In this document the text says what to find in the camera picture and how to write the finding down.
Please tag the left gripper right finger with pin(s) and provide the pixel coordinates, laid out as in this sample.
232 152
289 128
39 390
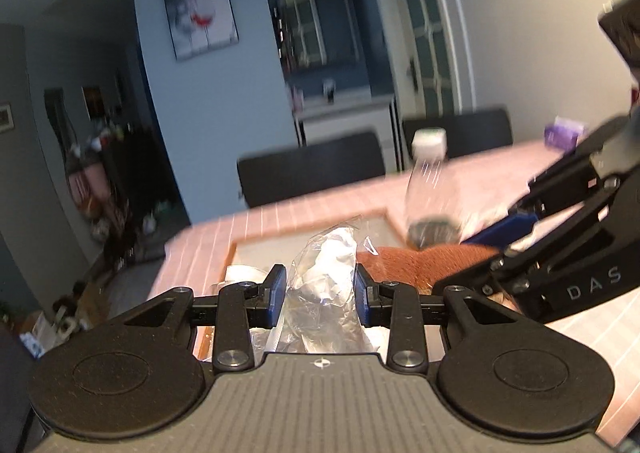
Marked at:
397 307

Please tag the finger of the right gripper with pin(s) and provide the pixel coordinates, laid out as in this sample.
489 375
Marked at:
510 227
480 277

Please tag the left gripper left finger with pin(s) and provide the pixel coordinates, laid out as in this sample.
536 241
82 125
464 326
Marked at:
241 307

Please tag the clear plastic bag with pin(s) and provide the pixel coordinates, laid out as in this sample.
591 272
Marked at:
319 312

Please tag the purple tissue pack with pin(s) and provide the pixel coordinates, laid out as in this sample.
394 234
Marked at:
564 134

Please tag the orange storage box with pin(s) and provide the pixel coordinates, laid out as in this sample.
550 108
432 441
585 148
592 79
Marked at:
254 259

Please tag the pink checked tablecloth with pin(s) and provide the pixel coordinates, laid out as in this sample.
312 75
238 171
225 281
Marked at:
198 257

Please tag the clear plastic water bottle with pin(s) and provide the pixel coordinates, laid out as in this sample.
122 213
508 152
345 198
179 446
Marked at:
432 208

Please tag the far black dining chair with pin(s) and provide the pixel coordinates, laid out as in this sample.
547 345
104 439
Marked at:
467 133

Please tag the black dining chair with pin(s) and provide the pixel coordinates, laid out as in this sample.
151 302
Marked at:
467 133
289 173

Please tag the near black dining chair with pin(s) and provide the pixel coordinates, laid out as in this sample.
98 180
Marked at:
289 173

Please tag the white sideboard cabinet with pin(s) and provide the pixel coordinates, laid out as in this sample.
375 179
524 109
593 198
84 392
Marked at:
378 114

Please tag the white glass panel door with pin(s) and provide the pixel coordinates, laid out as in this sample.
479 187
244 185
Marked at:
429 55

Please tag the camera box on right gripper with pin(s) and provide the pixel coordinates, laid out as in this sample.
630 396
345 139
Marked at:
620 22

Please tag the wine glass wall painting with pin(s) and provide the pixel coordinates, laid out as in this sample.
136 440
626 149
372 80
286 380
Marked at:
200 26

